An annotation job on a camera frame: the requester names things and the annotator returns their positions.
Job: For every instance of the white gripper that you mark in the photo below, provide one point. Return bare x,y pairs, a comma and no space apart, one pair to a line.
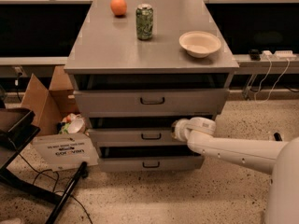
181,130

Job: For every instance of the grey bottom drawer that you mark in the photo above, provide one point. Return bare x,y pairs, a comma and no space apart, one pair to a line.
163,158

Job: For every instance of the grey drawer cabinet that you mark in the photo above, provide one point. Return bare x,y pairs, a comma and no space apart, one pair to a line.
108,56

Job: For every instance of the black pole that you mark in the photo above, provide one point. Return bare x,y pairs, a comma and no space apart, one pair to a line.
277,137
81,171

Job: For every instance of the grey drawer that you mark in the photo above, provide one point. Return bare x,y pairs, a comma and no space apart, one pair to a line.
134,132
150,103
163,158

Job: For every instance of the white paper bowl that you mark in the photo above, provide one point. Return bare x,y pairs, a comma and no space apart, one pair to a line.
199,44

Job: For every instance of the grey top drawer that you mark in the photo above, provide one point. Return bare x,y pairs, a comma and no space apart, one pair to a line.
150,103

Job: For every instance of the black pole left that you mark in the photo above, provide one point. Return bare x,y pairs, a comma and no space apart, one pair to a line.
81,171

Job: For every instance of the black pole right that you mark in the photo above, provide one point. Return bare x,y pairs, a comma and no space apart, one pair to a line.
277,137

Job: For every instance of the white power adapter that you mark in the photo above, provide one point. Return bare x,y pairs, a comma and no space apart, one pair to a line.
279,54

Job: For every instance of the white crumpled trash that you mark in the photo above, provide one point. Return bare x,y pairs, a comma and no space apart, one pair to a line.
72,123

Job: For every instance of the brown cardboard box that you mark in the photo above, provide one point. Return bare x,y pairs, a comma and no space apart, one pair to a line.
51,105

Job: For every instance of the black chair frame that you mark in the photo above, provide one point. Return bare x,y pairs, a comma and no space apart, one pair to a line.
16,132

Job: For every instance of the green soda can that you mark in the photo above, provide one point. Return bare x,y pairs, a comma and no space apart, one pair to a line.
144,21

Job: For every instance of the wall power outlet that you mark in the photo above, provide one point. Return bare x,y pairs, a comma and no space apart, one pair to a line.
19,71

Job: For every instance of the orange fruit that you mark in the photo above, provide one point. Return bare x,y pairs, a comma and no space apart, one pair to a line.
118,7

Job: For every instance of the black small device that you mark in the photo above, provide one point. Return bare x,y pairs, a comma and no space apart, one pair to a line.
254,54

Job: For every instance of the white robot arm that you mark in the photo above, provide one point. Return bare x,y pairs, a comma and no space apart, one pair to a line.
276,158

